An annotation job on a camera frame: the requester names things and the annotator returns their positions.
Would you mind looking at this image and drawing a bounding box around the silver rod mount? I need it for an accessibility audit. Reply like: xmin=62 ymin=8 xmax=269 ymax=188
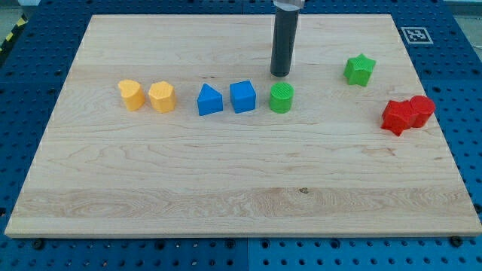
xmin=273 ymin=0 xmax=304 ymax=11

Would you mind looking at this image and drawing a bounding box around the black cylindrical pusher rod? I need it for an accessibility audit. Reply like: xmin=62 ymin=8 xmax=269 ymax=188
xmin=270 ymin=8 xmax=299 ymax=77

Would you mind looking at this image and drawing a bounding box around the green star block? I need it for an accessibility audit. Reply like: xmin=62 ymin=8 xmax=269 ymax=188
xmin=343 ymin=53 xmax=377 ymax=87

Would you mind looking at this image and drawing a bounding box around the red star block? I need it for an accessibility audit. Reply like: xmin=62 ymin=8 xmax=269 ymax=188
xmin=381 ymin=100 xmax=416 ymax=136

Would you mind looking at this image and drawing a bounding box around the green cylinder block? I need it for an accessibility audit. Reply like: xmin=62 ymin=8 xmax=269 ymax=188
xmin=269 ymin=82 xmax=294 ymax=114

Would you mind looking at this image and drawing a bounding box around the blue cube block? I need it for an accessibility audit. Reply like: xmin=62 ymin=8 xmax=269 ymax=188
xmin=230 ymin=81 xmax=257 ymax=114

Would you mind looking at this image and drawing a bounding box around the blue triangle block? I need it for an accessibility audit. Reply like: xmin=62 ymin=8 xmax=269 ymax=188
xmin=197 ymin=84 xmax=224 ymax=116

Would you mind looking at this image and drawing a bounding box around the white fiducial marker tag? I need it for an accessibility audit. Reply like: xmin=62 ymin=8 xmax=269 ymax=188
xmin=401 ymin=26 xmax=433 ymax=44

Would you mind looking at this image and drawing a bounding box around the yellow hexagon block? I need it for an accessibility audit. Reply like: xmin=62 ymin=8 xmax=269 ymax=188
xmin=148 ymin=81 xmax=176 ymax=113

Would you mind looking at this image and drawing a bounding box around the light wooden board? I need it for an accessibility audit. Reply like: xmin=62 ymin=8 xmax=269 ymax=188
xmin=5 ymin=14 xmax=481 ymax=239

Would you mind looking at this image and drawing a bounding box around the red cylinder block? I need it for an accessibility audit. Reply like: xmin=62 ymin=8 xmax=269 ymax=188
xmin=410 ymin=96 xmax=436 ymax=128

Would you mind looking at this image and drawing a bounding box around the yellow heart block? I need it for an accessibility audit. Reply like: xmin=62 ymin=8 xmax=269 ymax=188
xmin=117 ymin=79 xmax=145 ymax=111

